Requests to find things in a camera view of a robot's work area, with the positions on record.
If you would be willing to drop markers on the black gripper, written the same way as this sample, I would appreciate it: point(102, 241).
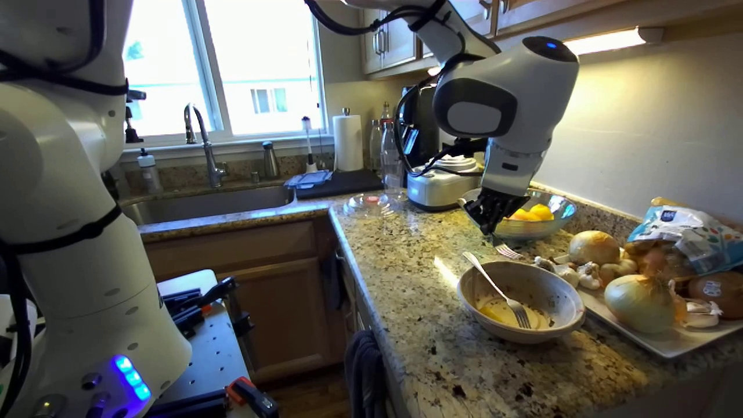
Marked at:
point(489, 207)

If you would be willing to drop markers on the white bowl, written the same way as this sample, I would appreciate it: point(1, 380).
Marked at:
point(542, 294)
point(527, 336)

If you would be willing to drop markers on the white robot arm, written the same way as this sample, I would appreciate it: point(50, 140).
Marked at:
point(94, 338)

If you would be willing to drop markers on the glass bowl with lemons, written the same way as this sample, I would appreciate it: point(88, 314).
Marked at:
point(538, 220)

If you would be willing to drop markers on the white ice cream maker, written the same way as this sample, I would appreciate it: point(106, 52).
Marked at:
point(445, 184)

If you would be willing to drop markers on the black soda maker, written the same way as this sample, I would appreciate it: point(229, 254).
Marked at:
point(419, 128)

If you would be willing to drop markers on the clear plastic bottle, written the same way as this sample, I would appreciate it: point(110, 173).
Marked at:
point(389, 160)

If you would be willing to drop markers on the yellow onion back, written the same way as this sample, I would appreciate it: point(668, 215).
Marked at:
point(592, 248)

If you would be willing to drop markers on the yellow onion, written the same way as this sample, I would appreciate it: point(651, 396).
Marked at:
point(640, 303)
point(592, 248)

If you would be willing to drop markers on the paper towel roll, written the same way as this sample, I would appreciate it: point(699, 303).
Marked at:
point(346, 142)

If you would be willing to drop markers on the yellow onion front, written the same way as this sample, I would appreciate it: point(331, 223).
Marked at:
point(640, 303)

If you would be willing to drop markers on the under cabinet light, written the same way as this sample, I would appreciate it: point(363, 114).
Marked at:
point(640, 36)

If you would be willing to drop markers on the dark hanging towel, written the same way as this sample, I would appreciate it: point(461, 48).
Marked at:
point(366, 376)

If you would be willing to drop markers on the plastic food bag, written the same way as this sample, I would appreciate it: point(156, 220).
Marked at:
point(706, 242)

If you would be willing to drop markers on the white rectangular plate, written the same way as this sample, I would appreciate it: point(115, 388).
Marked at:
point(670, 343)

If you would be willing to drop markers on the chrome kitchen faucet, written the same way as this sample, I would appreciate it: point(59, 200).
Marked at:
point(194, 124)

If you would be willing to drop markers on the soap dispenser bottle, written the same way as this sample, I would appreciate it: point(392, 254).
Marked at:
point(149, 171)

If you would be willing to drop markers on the black camera on tripod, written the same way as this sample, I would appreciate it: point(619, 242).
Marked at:
point(130, 133)

